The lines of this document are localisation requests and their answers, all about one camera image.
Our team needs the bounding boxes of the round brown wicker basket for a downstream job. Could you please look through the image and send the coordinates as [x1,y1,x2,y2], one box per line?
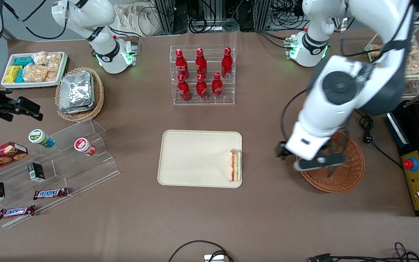
[296,130,366,193]

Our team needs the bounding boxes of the black looped cable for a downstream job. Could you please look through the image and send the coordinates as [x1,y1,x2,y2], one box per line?
[168,240,234,262]

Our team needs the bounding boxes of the black power cable with plug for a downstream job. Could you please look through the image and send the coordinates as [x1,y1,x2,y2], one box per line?
[358,115,403,170]

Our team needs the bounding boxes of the clear acrylic bottle rack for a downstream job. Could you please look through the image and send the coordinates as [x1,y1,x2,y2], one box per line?
[170,45,236,106]

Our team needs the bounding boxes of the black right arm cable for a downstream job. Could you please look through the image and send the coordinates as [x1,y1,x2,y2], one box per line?
[3,0,68,40]

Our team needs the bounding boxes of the black cables with connector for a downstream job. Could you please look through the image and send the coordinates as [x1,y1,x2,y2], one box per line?
[307,242,419,262]

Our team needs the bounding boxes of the yellow snack pack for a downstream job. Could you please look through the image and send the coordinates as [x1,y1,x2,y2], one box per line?
[4,65,23,83]

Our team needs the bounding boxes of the white cloth bag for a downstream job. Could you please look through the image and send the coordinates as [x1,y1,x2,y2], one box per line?
[113,2,159,37]

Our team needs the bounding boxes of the black cable bundle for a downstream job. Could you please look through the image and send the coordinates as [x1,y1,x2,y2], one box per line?
[188,0,240,34]

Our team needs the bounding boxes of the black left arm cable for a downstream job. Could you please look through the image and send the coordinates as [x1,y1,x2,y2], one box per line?
[280,89,307,144]

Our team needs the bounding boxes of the bagged cracker snack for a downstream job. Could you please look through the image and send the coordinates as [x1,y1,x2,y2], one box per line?
[404,45,419,76]
[368,44,383,59]

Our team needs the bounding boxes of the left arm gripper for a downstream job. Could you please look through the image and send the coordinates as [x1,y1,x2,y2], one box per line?
[276,141,347,172]

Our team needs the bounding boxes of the black sealing machine yellow panel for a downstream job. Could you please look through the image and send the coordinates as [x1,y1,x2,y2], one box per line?
[385,100,419,218]

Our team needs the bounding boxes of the white rectangular snack tray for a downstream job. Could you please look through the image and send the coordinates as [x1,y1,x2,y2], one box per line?
[1,51,69,89]

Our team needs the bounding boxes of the sandwich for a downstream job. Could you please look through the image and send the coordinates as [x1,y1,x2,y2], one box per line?
[229,148,242,182]

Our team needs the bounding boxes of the silver foil pack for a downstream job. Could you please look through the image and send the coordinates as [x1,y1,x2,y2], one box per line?
[59,102,96,114]
[59,71,94,110]

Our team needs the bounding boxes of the cream plastic tray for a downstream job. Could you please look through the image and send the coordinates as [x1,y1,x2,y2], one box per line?
[157,130,243,189]

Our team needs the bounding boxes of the green lid cup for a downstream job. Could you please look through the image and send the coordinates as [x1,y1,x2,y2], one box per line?
[28,129,56,148]

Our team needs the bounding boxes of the oval tan wicker basket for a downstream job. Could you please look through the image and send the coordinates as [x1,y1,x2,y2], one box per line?
[55,67,105,122]

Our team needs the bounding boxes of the clear acrylic stepped stand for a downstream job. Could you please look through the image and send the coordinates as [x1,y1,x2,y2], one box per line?
[0,118,121,229]

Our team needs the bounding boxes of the black arm base cable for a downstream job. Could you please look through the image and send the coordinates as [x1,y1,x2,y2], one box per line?
[257,31,292,49]

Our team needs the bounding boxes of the aluminium frame post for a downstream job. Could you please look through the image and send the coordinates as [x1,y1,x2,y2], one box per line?
[153,0,181,35]
[255,0,272,31]

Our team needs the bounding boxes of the red lid cup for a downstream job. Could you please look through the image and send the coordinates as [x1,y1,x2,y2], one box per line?
[74,138,97,156]

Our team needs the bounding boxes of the red cola bottle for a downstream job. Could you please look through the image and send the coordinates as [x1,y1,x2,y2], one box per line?
[177,75,192,102]
[175,49,190,79]
[211,72,224,100]
[196,74,208,100]
[195,48,208,78]
[221,47,233,79]

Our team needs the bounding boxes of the Snickers chocolate bar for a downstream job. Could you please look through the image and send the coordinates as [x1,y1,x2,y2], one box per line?
[33,187,69,200]
[0,205,36,219]

